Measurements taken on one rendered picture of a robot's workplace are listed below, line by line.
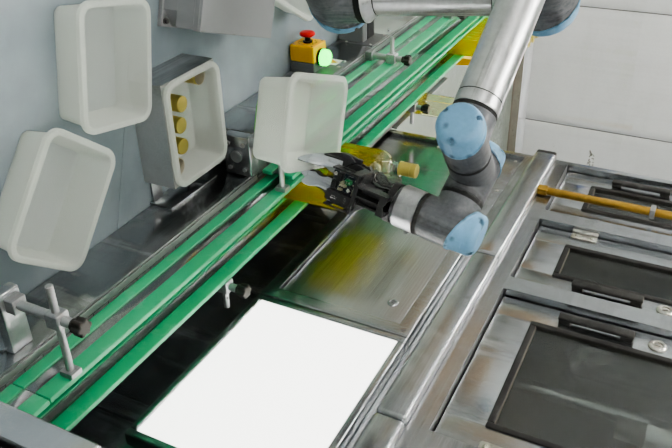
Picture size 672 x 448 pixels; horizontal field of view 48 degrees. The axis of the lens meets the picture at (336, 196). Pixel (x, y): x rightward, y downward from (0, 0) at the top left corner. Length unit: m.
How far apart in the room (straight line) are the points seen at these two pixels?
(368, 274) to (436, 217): 0.46
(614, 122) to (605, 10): 1.10
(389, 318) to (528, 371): 0.29
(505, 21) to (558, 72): 6.53
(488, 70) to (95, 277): 0.77
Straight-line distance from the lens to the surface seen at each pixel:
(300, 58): 1.99
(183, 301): 1.49
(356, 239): 1.79
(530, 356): 1.57
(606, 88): 7.76
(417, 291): 1.63
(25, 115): 1.35
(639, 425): 1.49
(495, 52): 1.24
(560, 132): 8.01
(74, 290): 1.41
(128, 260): 1.46
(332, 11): 1.56
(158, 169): 1.56
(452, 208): 1.25
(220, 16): 1.55
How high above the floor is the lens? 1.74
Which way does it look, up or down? 24 degrees down
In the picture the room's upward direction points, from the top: 103 degrees clockwise
